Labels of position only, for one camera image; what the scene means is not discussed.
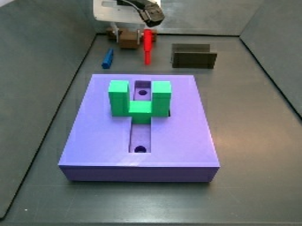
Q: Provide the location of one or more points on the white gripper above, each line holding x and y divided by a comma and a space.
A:
109, 11

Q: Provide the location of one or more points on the brown T-shaped block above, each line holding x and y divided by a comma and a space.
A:
128, 38

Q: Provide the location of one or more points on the red hexagonal peg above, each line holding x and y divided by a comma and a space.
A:
148, 46

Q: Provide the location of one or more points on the blue stepped peg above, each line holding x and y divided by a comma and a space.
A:
108, 59

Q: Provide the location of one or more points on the green U-shaped block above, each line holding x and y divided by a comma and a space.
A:
154, 106

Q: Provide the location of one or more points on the purple base block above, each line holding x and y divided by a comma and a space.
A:
110, 149

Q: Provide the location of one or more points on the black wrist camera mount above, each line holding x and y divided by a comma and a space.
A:
149, 10

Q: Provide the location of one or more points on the black angle bracket fixture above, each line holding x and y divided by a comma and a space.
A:
193, 56

